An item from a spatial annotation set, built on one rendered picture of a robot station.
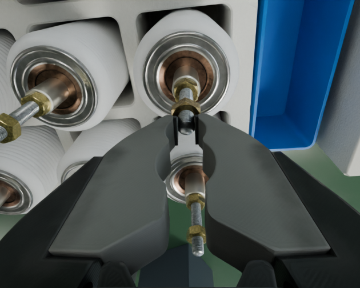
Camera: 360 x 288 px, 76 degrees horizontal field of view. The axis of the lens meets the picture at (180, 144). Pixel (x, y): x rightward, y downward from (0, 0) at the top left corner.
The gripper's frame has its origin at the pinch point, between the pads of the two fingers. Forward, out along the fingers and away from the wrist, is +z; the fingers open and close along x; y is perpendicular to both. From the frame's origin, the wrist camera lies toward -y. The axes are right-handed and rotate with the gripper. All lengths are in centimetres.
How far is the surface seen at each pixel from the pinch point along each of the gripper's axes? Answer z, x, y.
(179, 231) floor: 34, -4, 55
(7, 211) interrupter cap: 9.0, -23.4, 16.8
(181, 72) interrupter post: 7.5, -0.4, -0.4
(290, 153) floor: 34.4, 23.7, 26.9
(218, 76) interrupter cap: 8.9, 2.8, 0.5
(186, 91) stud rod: 4.8, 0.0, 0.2
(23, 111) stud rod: 4.0, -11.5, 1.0
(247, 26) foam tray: 16.4, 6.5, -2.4
